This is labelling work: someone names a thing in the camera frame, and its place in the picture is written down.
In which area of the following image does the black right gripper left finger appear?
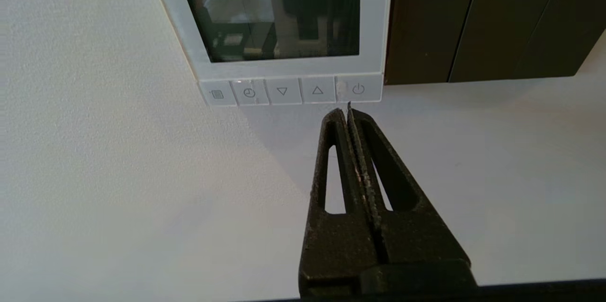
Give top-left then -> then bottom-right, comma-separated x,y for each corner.
298,108 -> 389,293

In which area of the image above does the dark wall switch panel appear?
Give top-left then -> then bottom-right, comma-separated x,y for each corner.
384,0 -> 606,86

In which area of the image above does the white wall thermostat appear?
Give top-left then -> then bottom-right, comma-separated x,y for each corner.
144,0 -> 394,106

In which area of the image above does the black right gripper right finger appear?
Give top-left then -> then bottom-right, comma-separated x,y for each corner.
348,102 -> 475,288

